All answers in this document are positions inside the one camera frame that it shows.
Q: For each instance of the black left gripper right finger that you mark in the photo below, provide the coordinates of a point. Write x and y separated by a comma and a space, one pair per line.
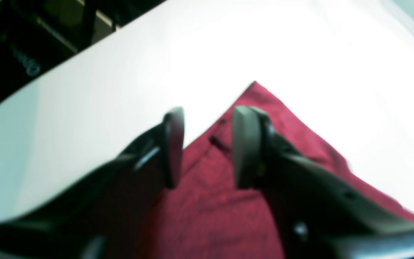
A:
318, 215

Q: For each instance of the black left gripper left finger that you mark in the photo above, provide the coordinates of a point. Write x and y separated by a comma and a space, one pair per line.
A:
101, 216

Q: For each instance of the dark red t-shirt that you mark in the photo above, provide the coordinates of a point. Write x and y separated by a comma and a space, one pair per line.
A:
205, 217

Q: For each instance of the black panel with logo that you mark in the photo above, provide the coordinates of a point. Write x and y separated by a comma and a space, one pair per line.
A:
26, 53

